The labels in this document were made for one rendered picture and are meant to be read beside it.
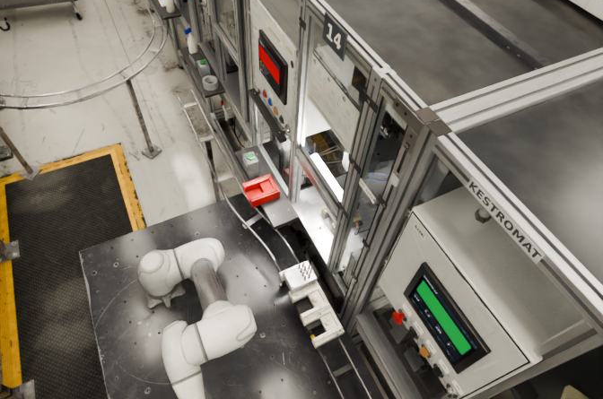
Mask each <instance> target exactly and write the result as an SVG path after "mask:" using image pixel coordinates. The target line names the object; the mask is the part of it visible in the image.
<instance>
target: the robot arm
mask: <svg viewBox="0 0 603 399"><path fill-rule="evenodd" d="M224 257H225V253H224V250H223V246H222V244H221V242H220V241H219V240H217V239H210V238H206V239H198V240H195V241H192V242H189V243H187V244H185V245H182V246H180V247H177V248H174V249H170V250H153V251H150V252H147V253H146V254H144V255H143V256H142V257H141V259H140V261H139V263H138V267H137V274H138V279H139V281H140V283H141V284H142V286H143V287H144V290H145V294H146V297H147V300H148V308H154V307H156V306H157V305H159V304H162V303H163V302H164V303H165V305H166V307H167V308H171V307H172V305H171V299H174V298H176V297H178V296H183V295H185V294H186V291H185V289H184V288H183V287H182V284H181V281H183V280H185V279H187V278H189V279H190V280H191V281H193V282H194V284H195V286H196V290H197V295H198V297H199V300H200V304H201V307H202V309H203V312H204V314H203V317H202V320H201V321H199V322H196V323H194V324H192V325H188V323H187V322H186V321H182V320H181V321H179V320H178V321H175V322H173V323H171V324H170V325H167V326H166V327H165V328H163V330H162V359H163V363H164V367H165V370H166V373H167V375H168V378H169V380H170V383H171V385H172V388H173V390H174V391H175V393H176V395H177V397H178V398H179V399H205V391H204V386H203V378H202V371H201V368H200V365H201V364H203V363H205V362H207V361H209V360H212V359H215V358H218V357H221V356H223V355H225V354H227V353H229V352H231V351H234V350H236V349H238V348H240V347H241V346H242V345H243V344H245V343H246V342H247V341H249V340H250V339H251V338H252V337H253V335H254V334H255V332H256V331H257V326H256V323H255V319H254V317H253V314H252V310H251V308H249V307H248V306H246V305H234V304H232V303H231V302H229V300H228V299H227V297H226V295H225V292H224V290H223V287H222V285H221V283H220V281H219V279H218V276H217V274H216V271H217V268H218V266H220V265H221V264H222V262H223V260H224Z"/></svg>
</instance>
